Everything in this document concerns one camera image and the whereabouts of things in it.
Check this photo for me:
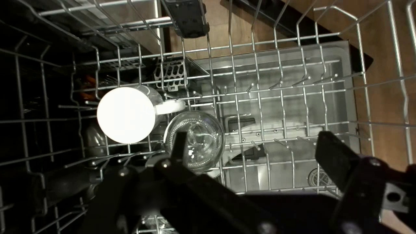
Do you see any grey dishwasher door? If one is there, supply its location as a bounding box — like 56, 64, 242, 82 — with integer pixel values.
190, 41, 361, 193

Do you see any clear glass cup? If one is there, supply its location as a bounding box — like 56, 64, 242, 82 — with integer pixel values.
163, 110, 225, 175

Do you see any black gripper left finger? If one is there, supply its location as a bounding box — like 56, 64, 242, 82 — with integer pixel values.
77, 130, 278, 234

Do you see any wire dishwasher rack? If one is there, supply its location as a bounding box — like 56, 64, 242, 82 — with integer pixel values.
0, 0, 416, 234

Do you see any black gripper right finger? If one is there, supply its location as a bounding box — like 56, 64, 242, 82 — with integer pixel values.
315, 130, 416, 234

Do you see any grey cutlery basket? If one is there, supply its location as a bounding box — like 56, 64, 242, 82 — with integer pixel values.
153, 60, 191, 94

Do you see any dark round glass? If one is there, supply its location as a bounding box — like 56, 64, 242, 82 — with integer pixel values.
83, 125, 109, 159

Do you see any black rack rail cap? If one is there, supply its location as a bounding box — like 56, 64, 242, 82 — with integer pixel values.
165, 0, 211, 39

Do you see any white ceramic cup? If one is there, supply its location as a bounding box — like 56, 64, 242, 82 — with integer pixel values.
95, 85, 189, 146

